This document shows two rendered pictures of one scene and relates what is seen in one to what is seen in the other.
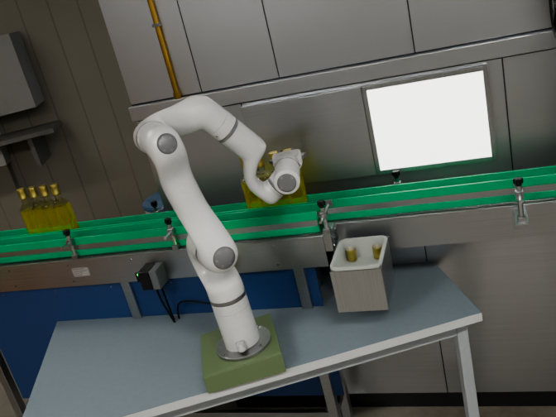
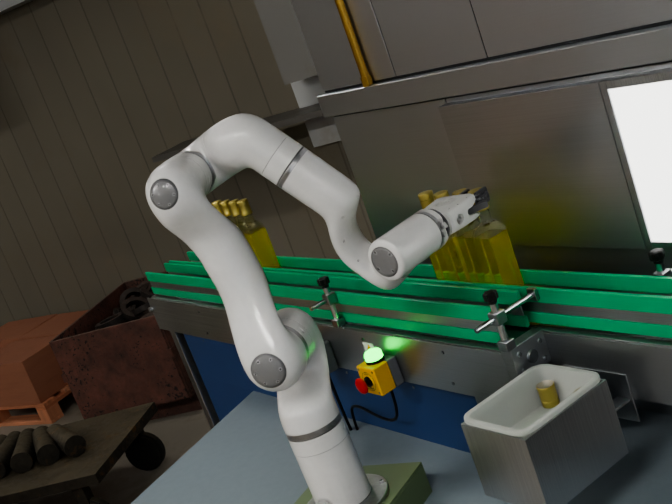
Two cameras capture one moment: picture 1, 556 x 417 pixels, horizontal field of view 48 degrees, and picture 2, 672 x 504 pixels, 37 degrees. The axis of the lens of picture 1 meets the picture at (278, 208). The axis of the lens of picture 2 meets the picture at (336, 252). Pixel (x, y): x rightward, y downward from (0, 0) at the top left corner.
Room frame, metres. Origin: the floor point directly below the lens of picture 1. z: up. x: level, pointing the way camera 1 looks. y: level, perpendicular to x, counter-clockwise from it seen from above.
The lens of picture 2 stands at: (0.43, -1.13, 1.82)
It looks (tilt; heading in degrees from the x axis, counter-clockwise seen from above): 14 degrees down; 40
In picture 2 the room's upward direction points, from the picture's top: 20 degrees counter-clockwise
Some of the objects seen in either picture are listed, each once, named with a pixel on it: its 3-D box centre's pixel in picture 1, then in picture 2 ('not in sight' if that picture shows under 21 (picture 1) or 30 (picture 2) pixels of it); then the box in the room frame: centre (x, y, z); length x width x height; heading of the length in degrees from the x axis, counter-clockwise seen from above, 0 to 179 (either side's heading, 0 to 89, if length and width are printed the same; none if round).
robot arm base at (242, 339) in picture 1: (236, 320); (330, 465); (1.81, 0.22, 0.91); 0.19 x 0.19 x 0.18
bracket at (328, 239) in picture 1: (331, 237); (527, 354); (2.05, -0.16, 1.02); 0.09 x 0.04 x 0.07; 160
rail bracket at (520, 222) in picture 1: (520, 208); not in sight; (1.81, -0.76, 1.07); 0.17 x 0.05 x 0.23; 160
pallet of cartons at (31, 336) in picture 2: not in sight; (28, 368); (3.96, 4.55, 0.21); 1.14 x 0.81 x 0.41; 94
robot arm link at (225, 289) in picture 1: (213, 261); (296, 368); (1.84, 0.24, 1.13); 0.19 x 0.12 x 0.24; 23
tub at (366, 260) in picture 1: (361, 262); (537, 416); (1.90, -0.23, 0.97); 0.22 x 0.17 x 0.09; 160
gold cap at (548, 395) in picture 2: (351, 254); (548, 394); (1.99, -0.21, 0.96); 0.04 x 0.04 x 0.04
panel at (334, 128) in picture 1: (364, 131); (619, 165); (2.23, -0.38, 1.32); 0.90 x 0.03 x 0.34; 70
